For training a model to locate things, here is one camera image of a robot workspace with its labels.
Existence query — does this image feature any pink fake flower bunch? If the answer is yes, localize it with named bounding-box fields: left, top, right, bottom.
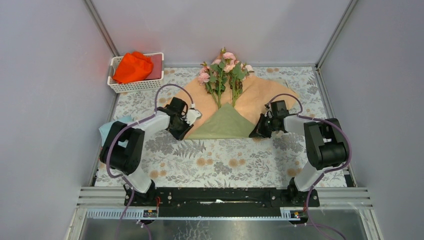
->
left=197, top=47, right=255, bottom=108

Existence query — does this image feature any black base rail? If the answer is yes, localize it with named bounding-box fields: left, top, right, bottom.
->
left=124, top=187, right=320, bottom=218

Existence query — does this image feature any orange wrapping paper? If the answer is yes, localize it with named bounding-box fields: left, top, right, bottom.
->
left=175, top=74, right=299, bottom=139

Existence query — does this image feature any olive green wrapping paper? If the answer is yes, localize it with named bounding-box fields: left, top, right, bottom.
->
left=185, top=103, right=255, bottom=140

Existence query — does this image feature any light blue towel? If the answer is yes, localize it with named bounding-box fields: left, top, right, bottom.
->
left=98, top=115, right=134, bottom=147

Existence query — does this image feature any white perforated plastic basket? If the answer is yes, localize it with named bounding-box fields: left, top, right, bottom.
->
left=106, top=51, right=165, bottom=93

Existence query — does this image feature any dark red cloth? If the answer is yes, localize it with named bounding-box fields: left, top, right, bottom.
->
left=145, top=53, right=163, bottom=80

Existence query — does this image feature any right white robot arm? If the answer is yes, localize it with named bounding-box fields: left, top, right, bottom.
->
left=249, top=100, right=351, bottom=206

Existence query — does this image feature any orange cloth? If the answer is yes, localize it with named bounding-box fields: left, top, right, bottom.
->
left=112, top=51, right=153, bottom=84

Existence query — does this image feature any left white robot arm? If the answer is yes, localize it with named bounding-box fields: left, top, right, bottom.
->
left=99, top=97, right=202, bottom=206

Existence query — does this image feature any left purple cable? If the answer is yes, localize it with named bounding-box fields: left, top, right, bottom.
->
left=105, top=83, right=196, bottom=240

